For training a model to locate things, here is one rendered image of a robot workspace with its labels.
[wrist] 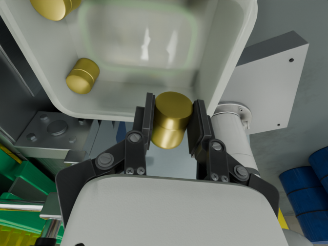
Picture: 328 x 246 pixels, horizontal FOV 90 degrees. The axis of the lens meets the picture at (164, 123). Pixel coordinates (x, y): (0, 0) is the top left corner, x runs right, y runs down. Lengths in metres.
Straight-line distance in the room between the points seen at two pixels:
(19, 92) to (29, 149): 0.08
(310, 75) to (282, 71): 1.32
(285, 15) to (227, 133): 1.06
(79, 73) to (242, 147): 0.40
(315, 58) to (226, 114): 1.26
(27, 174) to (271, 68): 0.53
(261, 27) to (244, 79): 0.93
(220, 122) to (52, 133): 0.41
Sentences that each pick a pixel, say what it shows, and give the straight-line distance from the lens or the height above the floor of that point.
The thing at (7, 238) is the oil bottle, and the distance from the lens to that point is 0.42.
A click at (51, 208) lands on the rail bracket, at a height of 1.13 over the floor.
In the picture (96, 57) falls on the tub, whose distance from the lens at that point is 0.28.
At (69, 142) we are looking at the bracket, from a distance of 0.28.
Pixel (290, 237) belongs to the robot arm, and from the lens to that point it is 0.43.
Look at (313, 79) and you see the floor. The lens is 1.87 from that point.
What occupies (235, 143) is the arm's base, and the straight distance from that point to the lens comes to 0.47.
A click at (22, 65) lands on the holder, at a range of 0.31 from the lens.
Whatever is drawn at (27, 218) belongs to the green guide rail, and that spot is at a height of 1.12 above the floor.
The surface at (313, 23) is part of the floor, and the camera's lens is 1.54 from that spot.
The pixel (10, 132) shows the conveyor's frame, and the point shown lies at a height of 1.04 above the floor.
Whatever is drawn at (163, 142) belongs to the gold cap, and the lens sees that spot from 0.15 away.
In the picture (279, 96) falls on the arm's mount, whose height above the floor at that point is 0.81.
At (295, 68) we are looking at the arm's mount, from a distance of 0.51.
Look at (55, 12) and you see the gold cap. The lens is 0.22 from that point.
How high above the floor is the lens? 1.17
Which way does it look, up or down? 40 degrees down
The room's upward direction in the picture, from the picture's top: 178 degrees counter-clockwise
